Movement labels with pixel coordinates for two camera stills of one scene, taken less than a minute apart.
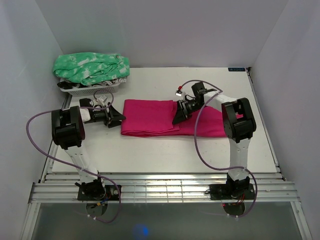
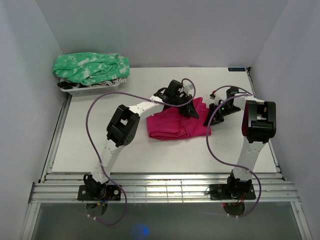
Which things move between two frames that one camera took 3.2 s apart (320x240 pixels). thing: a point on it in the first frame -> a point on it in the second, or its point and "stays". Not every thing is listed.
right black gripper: x=180 y=116 -> x=212 y=108
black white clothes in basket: x=67 y=85 stays
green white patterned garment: x=89 y=68 stays
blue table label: x=236 y=69 stays
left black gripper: x=116 y=115 -> x=189 y=111
